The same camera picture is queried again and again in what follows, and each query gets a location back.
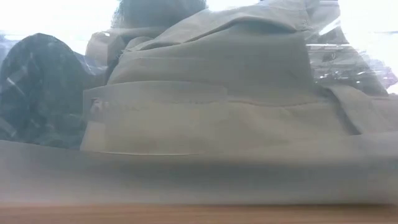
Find khaki pants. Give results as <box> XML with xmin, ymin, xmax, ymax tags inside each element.
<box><xmin>80</xmin><ymin>0</ymin><xmax>398</xmax><ymax>156</ymax></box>

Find clear plastic storage bin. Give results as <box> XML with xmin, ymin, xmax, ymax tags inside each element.
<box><xmin>0</xmin><ymin>0</ymin><xmax>398</xmax><ymax>207</ymax></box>

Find dark grey garment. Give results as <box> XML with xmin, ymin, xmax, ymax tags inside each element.
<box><xmin>111</xmin><ymin>0</ymin><xmax>208</xmax><ymax>29</ymax></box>

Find blue plaid shirt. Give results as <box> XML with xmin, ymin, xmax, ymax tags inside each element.
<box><xmin>0</xmin><ymin>32</ymin><xmax>107</xmax><ymax>150</ymax></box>

